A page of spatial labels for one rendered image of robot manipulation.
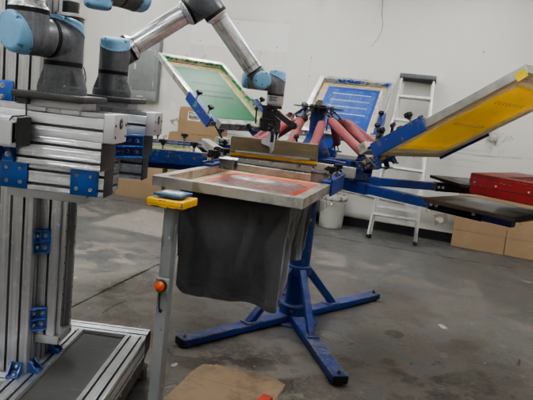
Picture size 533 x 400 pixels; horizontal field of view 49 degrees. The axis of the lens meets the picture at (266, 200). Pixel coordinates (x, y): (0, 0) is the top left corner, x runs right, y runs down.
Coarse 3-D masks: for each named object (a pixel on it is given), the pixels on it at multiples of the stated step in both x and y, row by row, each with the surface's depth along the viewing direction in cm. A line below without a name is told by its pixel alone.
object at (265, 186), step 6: (276, 180) 271; (282, 180) 273; (288, 180) 275; (258, 186) 246; (264, 186) 248; (270, 186) 251; (276, 186) 252; (282, 186) 255; (288, 186) 257; (306, 186) 263; (312, 186) 265; (276, 192) 235; (282, 192) 237; (288, 192) 238; (294, 192) 240; (300, 192) 242
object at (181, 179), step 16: (160, 176) 219; (176, 176) 231; (192, 176) 246; (288, 176) 282; (304, 176) 280; (208, 192) 214; (224, 192) 212; (240, 192) 210; (256, 192) 209; (272, 192) 210; (304, 192) 219; (320, 192) 232; (304, 208) 207
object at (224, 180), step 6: (234, 174) 276; (240, 174) 279; (246, 174) 281; (204, 180) 245; (210, 180) 247; (216, 180) 249; (222, 180) 251; (228, 180) 253; (234, 180) 255; (240, 180) 257; (246, 180) 259; (234, 186) 239; (240, 186) 241; (246, 186) 243; (252, 186) 245
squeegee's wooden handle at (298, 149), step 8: (232, 136) 270; (232, 144) 270; (240, 144) 269; (248, 144) 268; (256, 144) 266; (280, 144) 263; (288, 144) 262; (296, 144) 261; (304, 144) 260; (312, 144) 259; (264, 152) 266; (272, 152) 265; (280, 152) 264; (288, 152) 262; (296, 152) 261; (304, 152) 260; (312, 152) 259; (312, 160) 260
